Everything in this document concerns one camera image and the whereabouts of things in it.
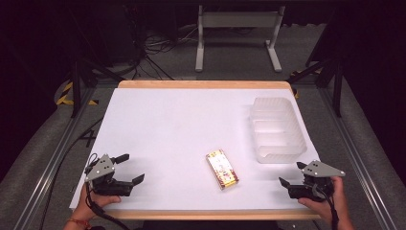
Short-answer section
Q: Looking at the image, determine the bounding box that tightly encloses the black floor cable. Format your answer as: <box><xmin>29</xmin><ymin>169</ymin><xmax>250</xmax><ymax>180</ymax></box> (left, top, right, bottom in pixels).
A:
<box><xmin>37</xmin><ymin>117</ymin><xmax>104</xmax><ymax>230</ymax></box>

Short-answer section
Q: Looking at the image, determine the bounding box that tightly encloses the white metal stand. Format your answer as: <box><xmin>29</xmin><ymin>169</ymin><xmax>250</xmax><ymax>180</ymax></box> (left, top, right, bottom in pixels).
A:
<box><xmin>194</xmin><ymin>4</ymin><xmax>286</xmax><ymax>73</ymax></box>

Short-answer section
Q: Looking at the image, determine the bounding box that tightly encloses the yellow and black hazard tape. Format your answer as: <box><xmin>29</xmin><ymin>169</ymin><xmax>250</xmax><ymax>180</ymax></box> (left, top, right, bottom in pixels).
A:
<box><xmin>55</xmin><ymin>80</ymin><xmax>100</xmax><ymax>106</ymax></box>

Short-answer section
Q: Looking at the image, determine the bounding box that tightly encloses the left hand-held gripper black cable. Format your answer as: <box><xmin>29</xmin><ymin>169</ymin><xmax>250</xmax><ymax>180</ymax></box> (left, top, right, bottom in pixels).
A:
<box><xmin>84</xmin><ymin>152</ymin><xmax>131</xmax><ymax>230</ymax></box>

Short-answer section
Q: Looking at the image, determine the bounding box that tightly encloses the yellow and brown snack packet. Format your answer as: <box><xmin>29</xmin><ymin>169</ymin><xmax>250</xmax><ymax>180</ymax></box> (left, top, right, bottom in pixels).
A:
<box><xmin>205</xmin><ymin>149</ymin><xmax>240</xmax><ymax>192</ymax></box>

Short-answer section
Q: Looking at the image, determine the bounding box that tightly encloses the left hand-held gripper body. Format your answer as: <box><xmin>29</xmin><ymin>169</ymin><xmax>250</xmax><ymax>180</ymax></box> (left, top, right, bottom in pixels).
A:
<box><xmin>84</xmin><ymin>153</ymin><xmax>134</xmax><ymax>197</ymax></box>

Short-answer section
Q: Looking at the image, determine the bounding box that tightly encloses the white table cover sheet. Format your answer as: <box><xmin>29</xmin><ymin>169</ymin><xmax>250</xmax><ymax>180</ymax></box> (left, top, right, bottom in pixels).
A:
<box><xmin>69</xmin><ymin>87</ymin><xmax>322</xmax><ymax>212</ymax></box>

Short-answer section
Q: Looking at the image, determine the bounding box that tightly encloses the translucent plastic container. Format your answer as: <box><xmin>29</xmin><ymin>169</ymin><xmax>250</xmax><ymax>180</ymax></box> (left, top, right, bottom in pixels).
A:
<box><xmin>249</xmin><ymin>96</ymin><xmax>308</xmax><ymax>165</ymax></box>

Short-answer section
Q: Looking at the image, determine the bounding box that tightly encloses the red bracelet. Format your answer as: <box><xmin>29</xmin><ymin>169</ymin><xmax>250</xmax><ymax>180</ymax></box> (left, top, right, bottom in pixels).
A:
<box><xmin>67</xmin><ymin>218</ymin><xmax>93</xmax><ymax>229</ymax></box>

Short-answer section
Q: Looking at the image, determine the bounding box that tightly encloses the person's left hand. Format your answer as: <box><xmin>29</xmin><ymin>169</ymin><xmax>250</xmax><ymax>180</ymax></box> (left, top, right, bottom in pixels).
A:
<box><xmin>71</xmin><ymin>183</ymin><xmax>123</xmax><ymax>222</ymax></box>

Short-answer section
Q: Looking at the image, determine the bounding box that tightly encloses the hand-held gripper black cable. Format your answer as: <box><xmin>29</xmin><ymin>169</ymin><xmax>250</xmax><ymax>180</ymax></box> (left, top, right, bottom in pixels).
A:
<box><xmin>84</xmin><ymin>152</ymin><xmax>131</xmax><ymax>230</ymax></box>
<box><xmin>311</xmin><ymin>183</ymin><xmax>340</xmax><ymax>230</ymax></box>

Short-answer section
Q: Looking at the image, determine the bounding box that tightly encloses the aluminium frame rail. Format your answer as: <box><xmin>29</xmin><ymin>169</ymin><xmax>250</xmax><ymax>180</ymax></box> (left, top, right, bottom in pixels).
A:
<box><xmin>12</xmin><ymin>85</ymin><xmax>97</xmax><ymax>230</ymax></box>
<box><xmin>317</xmin><ymin>85</ymin><xmax>398</xmax><ymax>230</ymax></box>

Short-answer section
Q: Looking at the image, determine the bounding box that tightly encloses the person's right hand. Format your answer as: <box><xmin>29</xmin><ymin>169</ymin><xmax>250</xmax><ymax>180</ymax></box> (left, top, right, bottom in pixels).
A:
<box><xmin>298</xmin><ymin>176</ymin><xmax>350</xmax><ymax>223</ymax></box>

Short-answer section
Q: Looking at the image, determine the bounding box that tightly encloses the right hand-held gripper black cable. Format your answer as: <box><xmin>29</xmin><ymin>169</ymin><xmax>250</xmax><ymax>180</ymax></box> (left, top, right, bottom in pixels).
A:
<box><xmin>311</xmin><ymin>183</ymin><xmax>340</xmax><ymax>230</ymax></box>

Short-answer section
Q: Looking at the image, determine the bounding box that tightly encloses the black metal stand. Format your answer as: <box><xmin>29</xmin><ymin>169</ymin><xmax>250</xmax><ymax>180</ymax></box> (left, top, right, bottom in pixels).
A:
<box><xmin>70</xmin><ymin>57</ymin><xmax>126</xmax><ymax>119</ymax></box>
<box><xmin>286</xmin><ymin>57</ymin><xmax>347</xmax><ymax>118</ymax></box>

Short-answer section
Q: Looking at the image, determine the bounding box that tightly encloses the bundle of floor cables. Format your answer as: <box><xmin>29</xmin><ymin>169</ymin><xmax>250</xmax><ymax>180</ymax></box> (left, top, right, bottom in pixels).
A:
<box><xmin>125</xmin><ymin>18</ymin><xmax>200</xmax><ymax>81</ymax></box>

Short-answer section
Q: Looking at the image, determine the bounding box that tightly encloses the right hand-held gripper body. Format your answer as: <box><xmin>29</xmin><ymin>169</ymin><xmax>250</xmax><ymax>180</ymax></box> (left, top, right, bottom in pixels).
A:
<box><xmin>287</xmin><ymin>160</ymin><xmax>347</xmax><ymax>202</ymax></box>

